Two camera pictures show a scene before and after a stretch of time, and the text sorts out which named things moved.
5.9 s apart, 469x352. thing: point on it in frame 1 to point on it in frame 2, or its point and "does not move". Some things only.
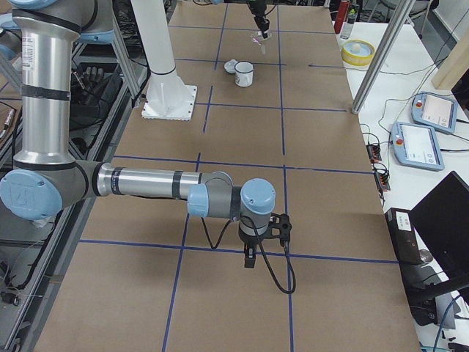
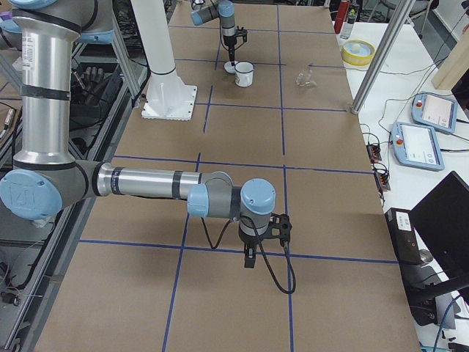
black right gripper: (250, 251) does not move
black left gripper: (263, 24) to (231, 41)
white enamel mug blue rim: (243, 73) does not move
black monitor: (442, 220) does not move
